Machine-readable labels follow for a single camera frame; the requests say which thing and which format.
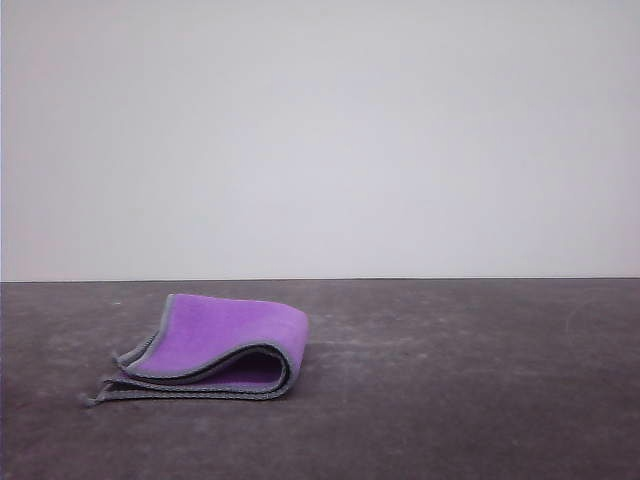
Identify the purple towel with grey hem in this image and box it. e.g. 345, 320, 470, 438
75, 292, 310, 409

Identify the grey table cloth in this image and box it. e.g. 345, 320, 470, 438
0, 278, 640, 480

